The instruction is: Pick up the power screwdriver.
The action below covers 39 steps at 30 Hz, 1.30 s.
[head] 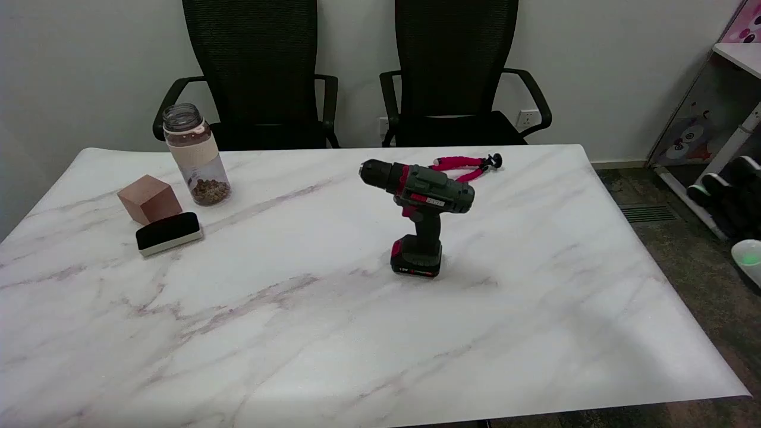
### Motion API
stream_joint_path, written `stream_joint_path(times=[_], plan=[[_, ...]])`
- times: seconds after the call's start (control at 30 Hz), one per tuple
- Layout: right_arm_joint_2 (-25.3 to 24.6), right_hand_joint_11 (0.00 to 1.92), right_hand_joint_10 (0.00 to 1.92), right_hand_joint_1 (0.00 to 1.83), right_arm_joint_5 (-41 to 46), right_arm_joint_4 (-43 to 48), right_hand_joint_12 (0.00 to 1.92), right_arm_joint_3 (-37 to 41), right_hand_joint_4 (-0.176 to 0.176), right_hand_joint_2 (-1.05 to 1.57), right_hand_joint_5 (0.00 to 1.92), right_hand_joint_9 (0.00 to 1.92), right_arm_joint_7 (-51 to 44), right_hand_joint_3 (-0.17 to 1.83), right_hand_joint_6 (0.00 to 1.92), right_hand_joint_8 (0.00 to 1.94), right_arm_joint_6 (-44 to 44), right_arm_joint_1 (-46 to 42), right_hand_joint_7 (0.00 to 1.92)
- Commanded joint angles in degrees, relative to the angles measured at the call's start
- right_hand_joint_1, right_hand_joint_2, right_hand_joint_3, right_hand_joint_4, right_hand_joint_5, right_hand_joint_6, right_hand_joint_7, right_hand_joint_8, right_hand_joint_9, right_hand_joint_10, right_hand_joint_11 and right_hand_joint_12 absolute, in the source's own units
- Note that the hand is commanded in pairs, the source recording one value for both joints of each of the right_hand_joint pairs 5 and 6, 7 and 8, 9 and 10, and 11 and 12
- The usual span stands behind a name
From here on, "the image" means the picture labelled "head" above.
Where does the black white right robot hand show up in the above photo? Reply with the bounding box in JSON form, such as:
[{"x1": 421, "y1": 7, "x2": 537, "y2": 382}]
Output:
[{"x1": 687, "y1": 156, "x2": 761, "y2": 241}]

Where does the green red power screwdriver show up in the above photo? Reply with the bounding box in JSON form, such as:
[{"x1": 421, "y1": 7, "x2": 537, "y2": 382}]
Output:
[{"x1": 359, "y1": 159, "x2": 476, "y2": 279}]

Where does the white desk with panda panel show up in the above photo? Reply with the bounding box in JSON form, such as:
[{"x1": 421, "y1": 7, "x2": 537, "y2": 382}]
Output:
[{"x1": 646, "y1": 43, "x2": 761, "y2": 241}]

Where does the dark floor vent grille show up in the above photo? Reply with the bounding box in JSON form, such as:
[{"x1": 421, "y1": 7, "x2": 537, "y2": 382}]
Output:
[{"x1": 618, "y1": 204, "x2": 678, "y2": 224}]

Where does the pink dotted board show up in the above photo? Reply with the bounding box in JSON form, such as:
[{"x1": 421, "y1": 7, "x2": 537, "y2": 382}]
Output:
[{"x1": 721, "y1": 0, "x2": 761, "y2": 43}]

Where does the pink flexible mini tripod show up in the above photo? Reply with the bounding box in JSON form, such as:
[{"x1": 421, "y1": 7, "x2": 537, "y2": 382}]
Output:
[{"x1": 429, "y1": 153, "x2": 503, "y2": 183}]

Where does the black mesh office chair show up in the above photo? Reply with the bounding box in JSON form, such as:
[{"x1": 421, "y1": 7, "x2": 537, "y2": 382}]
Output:
[
  {"x1": 152, "y1": 0, "x2": 341, "y2": 151},
  {"x1": 379, "y1": 0, "x2": 553, "y2": 148}
]

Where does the clear jar with beige band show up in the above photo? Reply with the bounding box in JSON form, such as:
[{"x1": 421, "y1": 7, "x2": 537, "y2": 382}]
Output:
[{"x1": 162, "y1": 103, "x2": 232, "y2": 207}]

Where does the black whiteboard eraser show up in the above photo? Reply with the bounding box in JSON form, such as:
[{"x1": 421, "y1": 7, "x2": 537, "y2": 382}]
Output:
[{"x1": 136, "y1": 212, "x2": 204, "y2": 257}]

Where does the brown wooden cube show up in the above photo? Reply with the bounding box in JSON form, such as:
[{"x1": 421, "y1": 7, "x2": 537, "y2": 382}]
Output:
[{"x1": 117, "y1": 174, "x2": 183, "y2": 226}]

